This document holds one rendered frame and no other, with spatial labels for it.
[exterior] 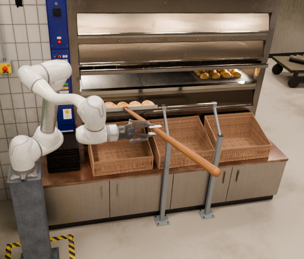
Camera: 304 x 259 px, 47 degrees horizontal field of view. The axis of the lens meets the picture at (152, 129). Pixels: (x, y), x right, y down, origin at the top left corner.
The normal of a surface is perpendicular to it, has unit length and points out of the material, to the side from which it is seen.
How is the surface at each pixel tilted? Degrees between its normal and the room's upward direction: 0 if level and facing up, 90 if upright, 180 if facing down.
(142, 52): 70
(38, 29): 90
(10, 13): 90
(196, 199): 90
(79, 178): 0
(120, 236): 0
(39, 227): 90
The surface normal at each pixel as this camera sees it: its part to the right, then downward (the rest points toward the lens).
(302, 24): 0.29, 0.50
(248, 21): 0.24, 0.18
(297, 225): 0.05, -0.86
